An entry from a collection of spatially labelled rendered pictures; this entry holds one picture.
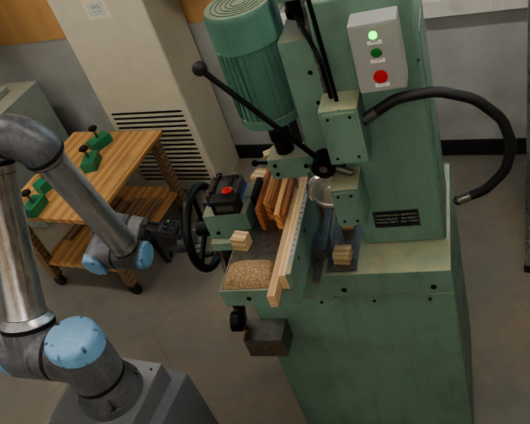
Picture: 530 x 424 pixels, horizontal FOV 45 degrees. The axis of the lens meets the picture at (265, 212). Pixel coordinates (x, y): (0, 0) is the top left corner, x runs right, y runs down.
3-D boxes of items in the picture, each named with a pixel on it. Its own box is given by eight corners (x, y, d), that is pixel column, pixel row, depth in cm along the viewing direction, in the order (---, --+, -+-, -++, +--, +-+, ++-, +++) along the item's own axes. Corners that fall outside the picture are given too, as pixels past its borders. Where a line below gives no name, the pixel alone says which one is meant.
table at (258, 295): (243, 166, 216) (237, 153, 212) (331, 157, 206) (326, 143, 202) (193, 308, 173) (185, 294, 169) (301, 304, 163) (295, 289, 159)
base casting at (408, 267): (278, 198, 219) (271, 178, 213) (453, 183, 200) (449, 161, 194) (250, 300, 187) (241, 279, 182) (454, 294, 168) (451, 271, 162)
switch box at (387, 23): (363, 79, 143) (349, 13, 133) (408, 72, 139) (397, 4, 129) (360, 94, 138) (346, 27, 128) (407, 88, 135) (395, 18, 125)
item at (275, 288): (310, 143, 204) (307, 133, 202) (316, 143, 204) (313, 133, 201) (270, 307, 157) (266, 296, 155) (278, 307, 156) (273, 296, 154)
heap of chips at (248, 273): (230, 263, 173) (225, 254, 171) (279, 261, 168) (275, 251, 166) (222, 289, 167) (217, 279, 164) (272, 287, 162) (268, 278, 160)
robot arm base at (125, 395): (121, 428, 176) (105, 409, 170) (69, 414, 185) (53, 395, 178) (154, 371, 188) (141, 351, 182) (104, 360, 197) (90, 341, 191)
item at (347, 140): (335, 145, 157) (321, 92, 147) (372, 140, 154) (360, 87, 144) (331, 166, 151) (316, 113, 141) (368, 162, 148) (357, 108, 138)
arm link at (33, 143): (40, 99, 159) (161, 247, 209) (2, 103, 163) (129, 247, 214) (21, 135, 152) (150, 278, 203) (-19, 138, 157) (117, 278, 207)
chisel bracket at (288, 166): (278, 168, 185) (271, 145, 179) (325, 163, 180) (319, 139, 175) (273, 185, 179) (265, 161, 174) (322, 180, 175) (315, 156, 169)
